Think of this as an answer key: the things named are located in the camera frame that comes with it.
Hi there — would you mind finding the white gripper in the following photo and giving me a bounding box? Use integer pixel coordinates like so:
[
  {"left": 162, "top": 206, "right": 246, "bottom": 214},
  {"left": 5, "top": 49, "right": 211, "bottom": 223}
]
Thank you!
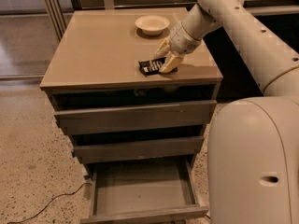
[{"left": 154, "top": 21, "right": 201, "bottom": 74}]

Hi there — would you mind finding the black rxbar chocolate wrapper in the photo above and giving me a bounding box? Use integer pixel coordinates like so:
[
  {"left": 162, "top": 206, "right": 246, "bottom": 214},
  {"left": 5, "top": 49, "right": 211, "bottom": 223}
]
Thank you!
[{"left": 138, "top": 57, "right": 166, "bottom": 76}]

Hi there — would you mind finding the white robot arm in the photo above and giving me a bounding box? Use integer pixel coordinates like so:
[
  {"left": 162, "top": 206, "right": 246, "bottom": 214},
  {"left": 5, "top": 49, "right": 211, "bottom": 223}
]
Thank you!
[{"left": 155, "top": 0, "right": 299, "bottom": 224}]

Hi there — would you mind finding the top grey drawer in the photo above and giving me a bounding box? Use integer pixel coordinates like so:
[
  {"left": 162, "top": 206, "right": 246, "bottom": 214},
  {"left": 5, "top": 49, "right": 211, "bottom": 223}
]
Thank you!
[{"left": 54, "top": 100, "right": 217, "bottom": 135}]

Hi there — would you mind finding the grey drawer cabinet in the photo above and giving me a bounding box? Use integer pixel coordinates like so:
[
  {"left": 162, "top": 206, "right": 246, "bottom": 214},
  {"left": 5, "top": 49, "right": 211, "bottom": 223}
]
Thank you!
[{"left": 39, "top": 7, "right": 224, "bottom": 179}]

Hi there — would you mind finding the middle grey drawer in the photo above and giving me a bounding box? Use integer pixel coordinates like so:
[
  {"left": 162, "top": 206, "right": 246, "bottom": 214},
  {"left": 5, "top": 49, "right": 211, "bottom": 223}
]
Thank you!
[{"left": 75, "top": 136, "right": 204, "bottom": 163}]

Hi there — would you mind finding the bottom grey open drawer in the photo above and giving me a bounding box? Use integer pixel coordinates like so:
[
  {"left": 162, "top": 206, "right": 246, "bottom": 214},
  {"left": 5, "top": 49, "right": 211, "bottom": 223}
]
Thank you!
[{"left": 80, "top": 157, "right": 208, "bottom": 224}]

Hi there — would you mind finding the white bowl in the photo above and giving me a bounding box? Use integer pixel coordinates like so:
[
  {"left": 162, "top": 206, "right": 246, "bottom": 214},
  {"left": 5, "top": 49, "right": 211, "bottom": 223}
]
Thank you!
[{"left": 135, "top": 15, "right": 170, "bottom": 36}]

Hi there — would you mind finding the black floor cable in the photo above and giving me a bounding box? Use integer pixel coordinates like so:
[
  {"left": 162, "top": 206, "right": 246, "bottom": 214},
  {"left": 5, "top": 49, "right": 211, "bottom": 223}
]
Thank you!
[{"left": 7, "top": 181, "right": 93, "bottom": 224}]

